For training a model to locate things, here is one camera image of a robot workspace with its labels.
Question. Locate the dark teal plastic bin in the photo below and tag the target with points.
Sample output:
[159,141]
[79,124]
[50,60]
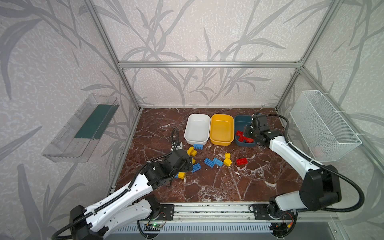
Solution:
[240,123]

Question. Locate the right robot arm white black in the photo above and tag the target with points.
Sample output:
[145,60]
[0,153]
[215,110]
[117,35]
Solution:
[320,188]

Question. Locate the aluminium front rail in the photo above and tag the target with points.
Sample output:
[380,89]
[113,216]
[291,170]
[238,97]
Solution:
[220,212]

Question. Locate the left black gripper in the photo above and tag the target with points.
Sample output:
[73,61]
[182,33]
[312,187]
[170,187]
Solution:
[186,162]

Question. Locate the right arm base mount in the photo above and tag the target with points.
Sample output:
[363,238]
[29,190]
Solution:
[267,211]

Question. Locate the right wiring bundle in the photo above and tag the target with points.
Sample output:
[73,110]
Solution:
[282,226]

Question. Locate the clear plastic wall shelf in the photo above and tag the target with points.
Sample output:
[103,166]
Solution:
[77,140]

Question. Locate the yellow square brick beside curved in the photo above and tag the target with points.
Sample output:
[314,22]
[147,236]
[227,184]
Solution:
[194,153]

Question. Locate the white wire mesh basket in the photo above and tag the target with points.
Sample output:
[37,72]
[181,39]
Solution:
[326,133]

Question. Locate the yellow brick far left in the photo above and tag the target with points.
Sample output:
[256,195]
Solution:
[181,175]

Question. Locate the yellow brick lower centre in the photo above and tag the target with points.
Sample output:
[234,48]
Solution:
[227,162]

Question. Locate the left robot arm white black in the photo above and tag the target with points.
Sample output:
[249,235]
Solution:
[131,202]

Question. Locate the left circuit board with wires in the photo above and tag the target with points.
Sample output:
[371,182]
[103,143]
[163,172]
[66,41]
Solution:
[155,225]

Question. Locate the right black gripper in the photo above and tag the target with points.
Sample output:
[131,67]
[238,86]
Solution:
[250,130]

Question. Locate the white plastic bin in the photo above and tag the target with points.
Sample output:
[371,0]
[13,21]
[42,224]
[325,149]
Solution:
[197,129]

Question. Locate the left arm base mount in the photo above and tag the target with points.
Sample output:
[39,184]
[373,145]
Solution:
[159,211]

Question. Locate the blue brick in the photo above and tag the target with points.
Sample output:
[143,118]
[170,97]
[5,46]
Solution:
[198,146]
[196,167]
[209,162]
[218,162]

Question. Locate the yellow plastic bin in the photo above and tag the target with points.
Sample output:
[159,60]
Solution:
[222,132]

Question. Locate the blue brick by white bin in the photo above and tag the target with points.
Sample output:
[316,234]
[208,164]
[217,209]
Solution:
[198,146]

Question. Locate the red brick wide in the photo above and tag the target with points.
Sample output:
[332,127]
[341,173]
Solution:
[241,162]

